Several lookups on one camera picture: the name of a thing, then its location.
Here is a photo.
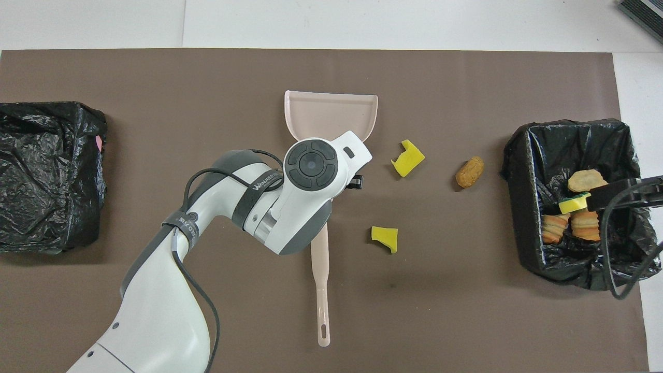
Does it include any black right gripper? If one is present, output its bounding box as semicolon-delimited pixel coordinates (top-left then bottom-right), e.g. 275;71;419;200
587;175;663;212

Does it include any beige fried food piece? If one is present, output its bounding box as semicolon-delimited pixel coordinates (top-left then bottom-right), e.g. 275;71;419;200
541;213;570;245
570;210;601;242
567;169;609;194

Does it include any yellow sponge with green backing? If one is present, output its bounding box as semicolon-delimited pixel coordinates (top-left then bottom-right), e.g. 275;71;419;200
558;191;592;215

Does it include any beige plastic dustpan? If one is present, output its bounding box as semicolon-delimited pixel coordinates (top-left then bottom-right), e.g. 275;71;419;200
284;90;378;143

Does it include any beige hand brush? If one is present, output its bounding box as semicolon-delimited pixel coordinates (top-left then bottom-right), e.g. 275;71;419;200
310;220;332;348

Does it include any open black lined trash bin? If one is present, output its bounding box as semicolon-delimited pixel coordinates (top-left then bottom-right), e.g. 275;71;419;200
500;119;663;291

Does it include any black bag covered bin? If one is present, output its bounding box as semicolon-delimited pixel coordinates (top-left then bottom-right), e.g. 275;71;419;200
0;101;108;255

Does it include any notched yellow sponge piece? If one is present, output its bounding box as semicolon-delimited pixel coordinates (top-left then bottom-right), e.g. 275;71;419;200
391;139;426;178

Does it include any small yellow sponge piece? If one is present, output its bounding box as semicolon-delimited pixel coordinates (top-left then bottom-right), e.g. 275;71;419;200
371;226;399;254

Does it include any brown fried nugget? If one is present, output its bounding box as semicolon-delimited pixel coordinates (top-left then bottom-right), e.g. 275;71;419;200
455;156;485;189

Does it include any brown table mat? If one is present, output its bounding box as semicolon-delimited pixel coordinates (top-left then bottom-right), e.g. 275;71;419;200
0;48;651;373

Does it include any grey vented device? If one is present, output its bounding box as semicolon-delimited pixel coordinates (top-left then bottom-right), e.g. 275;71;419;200
615;0;663;45

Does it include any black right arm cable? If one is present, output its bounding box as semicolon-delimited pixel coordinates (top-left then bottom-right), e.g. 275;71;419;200
602;181;663;301

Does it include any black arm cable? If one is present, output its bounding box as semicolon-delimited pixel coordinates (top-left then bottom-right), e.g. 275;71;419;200
174;149;284;373
602;181;663;301

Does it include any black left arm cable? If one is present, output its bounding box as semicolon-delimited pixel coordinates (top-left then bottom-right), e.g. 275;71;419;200
174;149;284;373

